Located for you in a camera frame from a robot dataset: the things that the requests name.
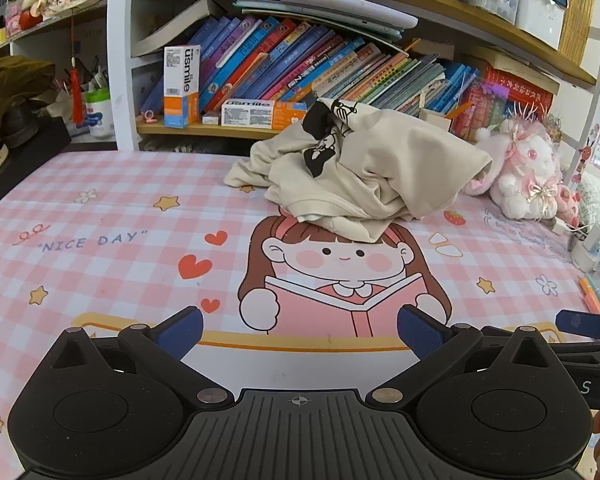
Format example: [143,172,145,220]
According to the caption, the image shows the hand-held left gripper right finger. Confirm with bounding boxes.
[365,305,563,409]

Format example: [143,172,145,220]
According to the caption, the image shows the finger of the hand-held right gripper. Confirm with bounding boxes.
[557,341,600,367]
[555,310,600,341]

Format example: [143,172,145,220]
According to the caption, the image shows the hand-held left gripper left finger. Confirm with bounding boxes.
[37,306,236,409]

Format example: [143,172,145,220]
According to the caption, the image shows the cream printed t-shirt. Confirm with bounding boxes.
[223,96,494,246]

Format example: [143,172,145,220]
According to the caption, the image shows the pink white folded clothes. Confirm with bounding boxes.
[462,110,563,221]

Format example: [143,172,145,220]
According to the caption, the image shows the white charger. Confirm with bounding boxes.
[552,220,600,273]

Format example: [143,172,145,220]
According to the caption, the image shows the small pink plush toy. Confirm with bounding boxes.
[555,185,582,228]

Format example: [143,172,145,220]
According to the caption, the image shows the pink checked desk mat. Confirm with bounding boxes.
[0,149,600,461]

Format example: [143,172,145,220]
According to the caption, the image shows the wooden bookshelf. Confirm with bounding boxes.
[105,0,600,153]

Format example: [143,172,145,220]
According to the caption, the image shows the white jar green lid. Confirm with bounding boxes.
[85,87,116,140]

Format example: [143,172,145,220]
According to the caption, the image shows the wide white orange box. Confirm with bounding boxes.
[221,99,308,128]

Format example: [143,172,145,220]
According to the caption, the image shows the tall white orange box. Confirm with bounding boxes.
[163,45,202,128]

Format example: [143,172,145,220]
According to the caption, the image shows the red tassel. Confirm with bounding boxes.
[70,57,83,125]

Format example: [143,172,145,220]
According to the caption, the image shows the pen holder with pens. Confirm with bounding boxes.
[55,55,111,106]

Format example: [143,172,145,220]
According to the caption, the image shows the row of colourful books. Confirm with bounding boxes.
[137,15,556,128]

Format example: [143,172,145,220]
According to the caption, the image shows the olive cloth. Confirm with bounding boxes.
[0,56,58,148]

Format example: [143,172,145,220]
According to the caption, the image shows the thick grey book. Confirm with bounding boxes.
[132,0,226,58]

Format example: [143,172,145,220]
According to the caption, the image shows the stack of yellow books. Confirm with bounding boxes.
[560,0,596,66]

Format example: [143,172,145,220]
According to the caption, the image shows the white storage box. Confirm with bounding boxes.
[515,0,566,51]

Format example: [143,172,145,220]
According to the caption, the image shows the white tablet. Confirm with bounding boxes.
[275,0,418,31]

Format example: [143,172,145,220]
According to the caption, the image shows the stack of thin notebooks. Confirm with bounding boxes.
[232,0,406,43]

